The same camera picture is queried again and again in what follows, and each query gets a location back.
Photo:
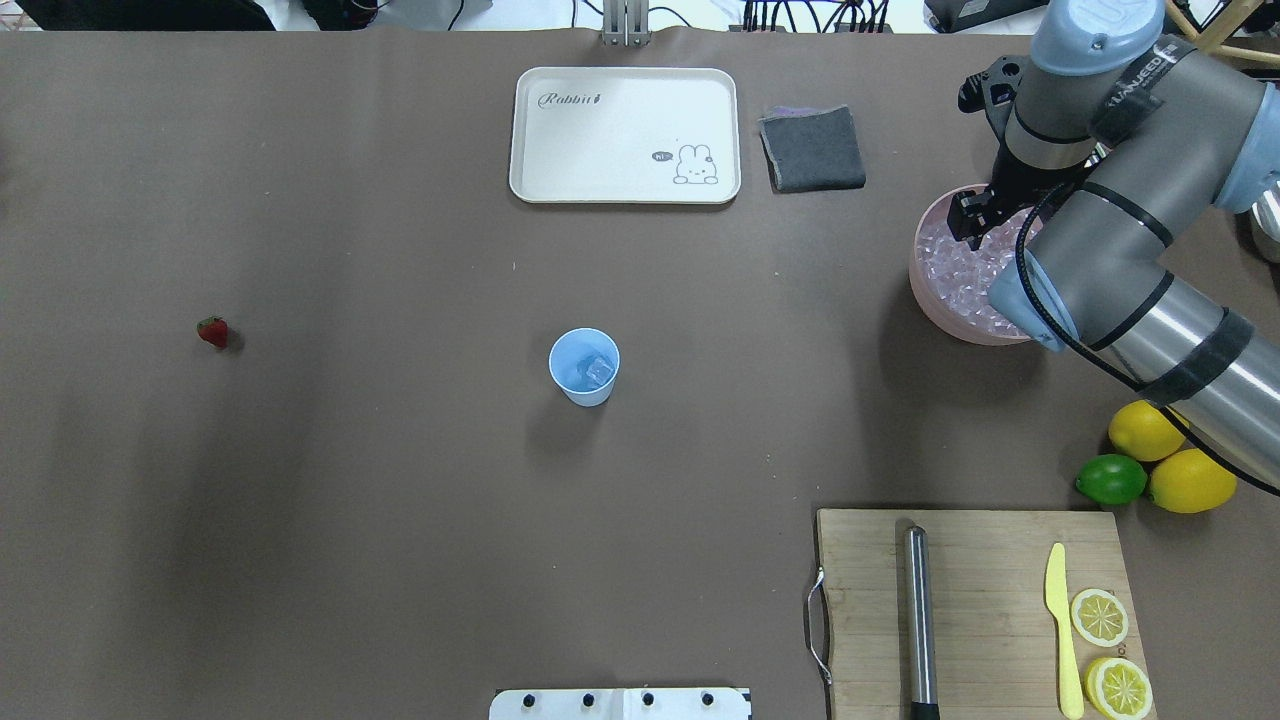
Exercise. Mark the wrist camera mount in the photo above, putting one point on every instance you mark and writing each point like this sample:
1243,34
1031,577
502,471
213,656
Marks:
993,91

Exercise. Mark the yellow plastic knife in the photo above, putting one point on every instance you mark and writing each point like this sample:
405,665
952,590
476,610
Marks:
1055,594

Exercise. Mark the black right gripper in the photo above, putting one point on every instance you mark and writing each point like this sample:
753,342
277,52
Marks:
1016,181

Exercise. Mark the red strawberry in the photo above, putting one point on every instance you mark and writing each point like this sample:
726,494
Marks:
215,331

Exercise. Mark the grey folded cloth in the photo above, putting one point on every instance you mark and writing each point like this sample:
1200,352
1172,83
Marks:
812,149

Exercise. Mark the yellow lemon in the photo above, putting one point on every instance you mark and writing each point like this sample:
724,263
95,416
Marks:
1141,431
1189,481

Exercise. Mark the metal muddler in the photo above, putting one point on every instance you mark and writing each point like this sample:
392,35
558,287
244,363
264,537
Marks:
924,700

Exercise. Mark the metal camera post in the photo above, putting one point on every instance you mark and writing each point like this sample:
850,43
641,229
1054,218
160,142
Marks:
625,23

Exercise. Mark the wooden cutting board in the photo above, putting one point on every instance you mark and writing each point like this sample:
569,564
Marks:
996,641

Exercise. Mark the pink bowl of ice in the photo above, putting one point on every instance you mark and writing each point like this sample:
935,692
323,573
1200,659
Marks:
950,281

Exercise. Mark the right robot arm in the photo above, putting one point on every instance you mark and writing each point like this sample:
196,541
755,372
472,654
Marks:
1117,136

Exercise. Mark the green lime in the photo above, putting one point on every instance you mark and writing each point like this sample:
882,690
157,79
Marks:
1112,479

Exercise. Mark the cream rabbit tray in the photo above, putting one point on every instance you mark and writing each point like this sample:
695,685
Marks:
625,135

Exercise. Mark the blue plastic cup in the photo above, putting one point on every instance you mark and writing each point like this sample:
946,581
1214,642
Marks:
566,356

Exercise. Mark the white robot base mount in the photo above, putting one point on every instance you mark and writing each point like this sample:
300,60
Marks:
623,703

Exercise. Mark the lemon slice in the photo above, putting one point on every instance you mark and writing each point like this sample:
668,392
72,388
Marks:
1100,617

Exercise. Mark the lemon half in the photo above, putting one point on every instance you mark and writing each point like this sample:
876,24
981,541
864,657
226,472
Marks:
1119,689

